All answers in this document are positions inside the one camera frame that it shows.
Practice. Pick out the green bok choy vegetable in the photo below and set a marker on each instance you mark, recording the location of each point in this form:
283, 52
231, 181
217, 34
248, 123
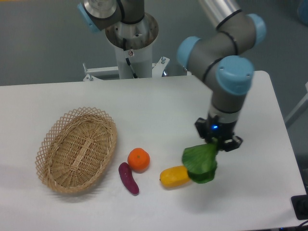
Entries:
200, 162

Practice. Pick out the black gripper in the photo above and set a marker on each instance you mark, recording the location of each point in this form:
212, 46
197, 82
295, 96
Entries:
213, 129

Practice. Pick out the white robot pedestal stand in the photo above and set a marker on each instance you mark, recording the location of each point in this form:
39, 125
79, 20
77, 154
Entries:
133, 46

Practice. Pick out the blue object top right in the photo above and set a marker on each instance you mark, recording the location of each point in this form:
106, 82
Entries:
302, 12

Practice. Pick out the purple sweet potato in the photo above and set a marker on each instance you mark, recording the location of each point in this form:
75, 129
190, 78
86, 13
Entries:
127, 178

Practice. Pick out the yellow mango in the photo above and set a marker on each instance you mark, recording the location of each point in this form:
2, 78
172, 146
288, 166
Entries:
174, 177

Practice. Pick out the black device at table edge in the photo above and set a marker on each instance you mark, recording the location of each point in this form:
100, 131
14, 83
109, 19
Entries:
300, 206

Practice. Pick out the orange tangerine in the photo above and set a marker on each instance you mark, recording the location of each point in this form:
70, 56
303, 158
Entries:
138, 160

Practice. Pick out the woven wicker basket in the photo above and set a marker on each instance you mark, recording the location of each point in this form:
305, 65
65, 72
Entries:
77, 150

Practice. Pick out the white frame leg right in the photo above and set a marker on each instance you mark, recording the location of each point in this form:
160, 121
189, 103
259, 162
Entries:
298, 110

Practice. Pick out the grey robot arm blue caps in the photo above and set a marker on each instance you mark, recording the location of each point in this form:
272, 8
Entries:
216, 62

